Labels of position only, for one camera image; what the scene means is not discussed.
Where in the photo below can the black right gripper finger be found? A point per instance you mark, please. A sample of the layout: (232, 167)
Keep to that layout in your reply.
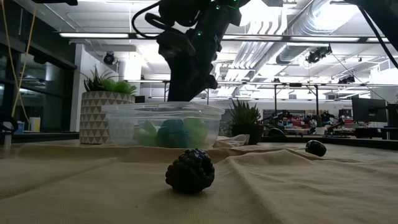
(183, 84)
(206, 79)

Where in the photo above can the black monitor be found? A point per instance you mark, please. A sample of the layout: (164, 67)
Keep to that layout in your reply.
(369, 109)

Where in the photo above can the small plant in dark pot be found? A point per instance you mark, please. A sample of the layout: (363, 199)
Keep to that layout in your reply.
(245, 119)

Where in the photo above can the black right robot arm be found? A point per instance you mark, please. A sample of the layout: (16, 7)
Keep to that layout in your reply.
(384, 14)

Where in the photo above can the bright green round fruit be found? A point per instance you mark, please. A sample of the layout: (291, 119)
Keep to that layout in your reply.
(196, 130)

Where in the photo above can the dark green toy pepper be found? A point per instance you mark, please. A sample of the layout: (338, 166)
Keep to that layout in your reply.
(172, 134)

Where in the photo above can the light green ridged fruit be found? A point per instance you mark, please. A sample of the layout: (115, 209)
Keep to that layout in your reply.
(144, 133)

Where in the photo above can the cluttered background workbench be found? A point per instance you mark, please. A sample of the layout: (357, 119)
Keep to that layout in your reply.
(295, 124)

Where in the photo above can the silver ventilation duct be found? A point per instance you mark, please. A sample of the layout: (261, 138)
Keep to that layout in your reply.
(311, 25)

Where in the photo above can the clear plastic tupperware container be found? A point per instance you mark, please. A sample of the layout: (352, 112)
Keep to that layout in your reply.
(124, 124)

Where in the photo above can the blue box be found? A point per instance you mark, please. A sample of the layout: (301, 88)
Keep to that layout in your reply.
(20, 128)

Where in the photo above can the long ceiling light bar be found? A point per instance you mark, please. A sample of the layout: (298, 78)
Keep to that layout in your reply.
(93, 35)

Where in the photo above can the black ceiling camera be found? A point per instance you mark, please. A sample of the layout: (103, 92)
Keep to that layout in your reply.
(109, 58)
(317, 54)

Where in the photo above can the small black box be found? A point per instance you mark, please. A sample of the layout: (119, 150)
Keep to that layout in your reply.
(140, 99)

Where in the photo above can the white bucket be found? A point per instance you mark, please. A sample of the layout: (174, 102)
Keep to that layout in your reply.
(35, 124)

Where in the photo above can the succulent in white patterned pot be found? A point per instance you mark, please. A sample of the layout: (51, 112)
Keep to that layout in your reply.
(93, 118)

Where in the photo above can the beige cloth mat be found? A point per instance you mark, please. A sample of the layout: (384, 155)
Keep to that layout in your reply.
(93, 186)

